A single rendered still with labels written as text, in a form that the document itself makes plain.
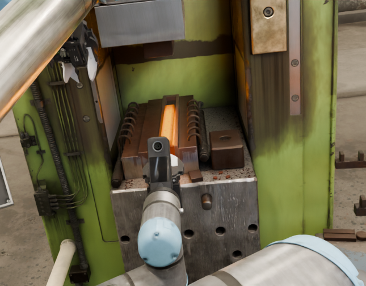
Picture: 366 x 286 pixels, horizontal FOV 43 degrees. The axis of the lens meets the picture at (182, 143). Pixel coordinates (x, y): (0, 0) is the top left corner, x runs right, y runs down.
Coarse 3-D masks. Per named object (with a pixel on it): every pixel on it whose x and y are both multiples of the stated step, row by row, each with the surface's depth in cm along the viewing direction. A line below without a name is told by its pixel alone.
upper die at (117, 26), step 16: (160, 0) 106; (176, 0) 106; (96, 16) 108; (112, 16) 108; (128, 16) 108; (144, 16) 108; (160, 16) 108; (176, 16) 108; (112, 32) 109; (128, 32) 109; (144, 32) 109; (160, 32) 109; (176, 32) 109
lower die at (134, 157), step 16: (176, 96) 157; (192, 96) 158; (144, 112) 152; (160, 112) 147; (176, 112) 143; (192, 112) 144; (144, 128) 137; (160, 128) 133; (176, 128) 131; (128, 144) 130; (144, 144) 126; (176, 144) 121; (192, 144) 122; (128, 160) 123; (144, 160) 123; (192, 160) 123; (128, 176) 125
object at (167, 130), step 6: (168, 108) 144; (174, 108) 146; (168, 114) 139; (174, 114) 143; (168, 120) 133; (162, 126) 129; (168, 126) 129; (162, 132) 125; (168, 132) 124; (168, 138) 120; (174, 150) 114
